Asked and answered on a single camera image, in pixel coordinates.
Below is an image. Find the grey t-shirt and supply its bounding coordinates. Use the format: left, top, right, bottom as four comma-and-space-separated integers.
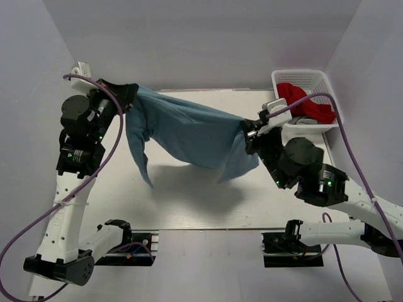
289, 116, 321, 125

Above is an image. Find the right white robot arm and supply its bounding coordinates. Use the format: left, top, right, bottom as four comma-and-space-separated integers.
241, 120, 402, 258

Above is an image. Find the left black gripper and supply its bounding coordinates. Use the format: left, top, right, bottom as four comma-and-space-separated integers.
86, 78, 137, 142

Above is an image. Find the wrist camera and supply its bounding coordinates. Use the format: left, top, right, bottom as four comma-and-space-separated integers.
70, 62, 96, 94
258, 98, 292, 128

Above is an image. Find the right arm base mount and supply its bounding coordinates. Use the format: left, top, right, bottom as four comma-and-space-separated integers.
261, 232, 324, 269

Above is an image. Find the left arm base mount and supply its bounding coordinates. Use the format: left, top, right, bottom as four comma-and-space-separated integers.
95, 230, 159, 267

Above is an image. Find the blue-grey t-shirt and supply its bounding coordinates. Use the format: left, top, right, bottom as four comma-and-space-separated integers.
125, 86, 259, 186

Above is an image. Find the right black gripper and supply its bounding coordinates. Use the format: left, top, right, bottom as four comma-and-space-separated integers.
242, 118, 290, 189

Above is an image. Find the white plastic basket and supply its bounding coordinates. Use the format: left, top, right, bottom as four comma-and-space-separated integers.
271, 69, 339, 135

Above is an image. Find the red t-shirt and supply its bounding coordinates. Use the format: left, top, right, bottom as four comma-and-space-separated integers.
276, 83, 336, 124

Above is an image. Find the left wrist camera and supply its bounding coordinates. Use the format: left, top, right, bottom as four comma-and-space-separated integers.
70, 62, 96, 94

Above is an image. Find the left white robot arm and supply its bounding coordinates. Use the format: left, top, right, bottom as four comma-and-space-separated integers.
23, 79, 139, 286

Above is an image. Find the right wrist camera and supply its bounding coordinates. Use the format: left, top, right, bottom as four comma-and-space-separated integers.
258, 98, 292, 128

